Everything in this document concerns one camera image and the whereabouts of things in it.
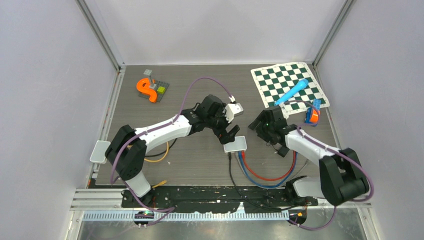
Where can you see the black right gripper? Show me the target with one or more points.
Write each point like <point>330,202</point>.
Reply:
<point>262,117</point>

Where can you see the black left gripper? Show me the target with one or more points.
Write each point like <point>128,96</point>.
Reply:
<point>223,135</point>

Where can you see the white network switch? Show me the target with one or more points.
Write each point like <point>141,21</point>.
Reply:
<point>239,144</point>

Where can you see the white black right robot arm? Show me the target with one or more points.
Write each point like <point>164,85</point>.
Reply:
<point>341,176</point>

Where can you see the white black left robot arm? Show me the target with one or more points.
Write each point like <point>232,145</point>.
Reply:
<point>128,149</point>

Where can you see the green white chessboard mat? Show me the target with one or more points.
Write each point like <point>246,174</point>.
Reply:
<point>272,82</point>

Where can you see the light blue toy microphone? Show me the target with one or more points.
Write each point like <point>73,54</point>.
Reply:
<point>301,84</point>

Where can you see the grey lego baseplate with bricks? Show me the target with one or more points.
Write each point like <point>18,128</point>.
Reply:
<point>160,86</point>

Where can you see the orange S-shaped toy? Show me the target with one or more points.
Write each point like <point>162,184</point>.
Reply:
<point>144,86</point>

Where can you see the small grey lego tile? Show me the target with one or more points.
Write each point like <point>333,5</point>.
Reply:
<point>147,72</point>

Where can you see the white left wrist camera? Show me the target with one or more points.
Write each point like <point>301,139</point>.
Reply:
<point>233,110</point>

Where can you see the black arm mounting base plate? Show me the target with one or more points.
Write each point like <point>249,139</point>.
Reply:
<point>216,199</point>

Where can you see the white switch at table edge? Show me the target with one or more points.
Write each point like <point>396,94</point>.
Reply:
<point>98,154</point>

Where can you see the aluminium frame rail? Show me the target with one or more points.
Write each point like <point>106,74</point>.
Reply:
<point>116,198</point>

